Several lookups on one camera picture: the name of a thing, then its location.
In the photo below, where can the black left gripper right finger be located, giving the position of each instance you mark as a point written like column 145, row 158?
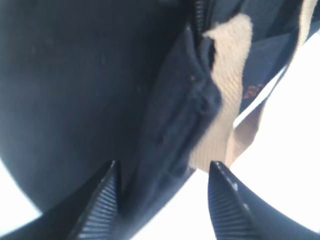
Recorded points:
column 237, row 213

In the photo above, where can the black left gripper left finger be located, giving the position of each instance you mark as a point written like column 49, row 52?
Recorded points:
column 98, row 219

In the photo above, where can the black canvas tote bag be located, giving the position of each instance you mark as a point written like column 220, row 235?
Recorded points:
column 153, row 84

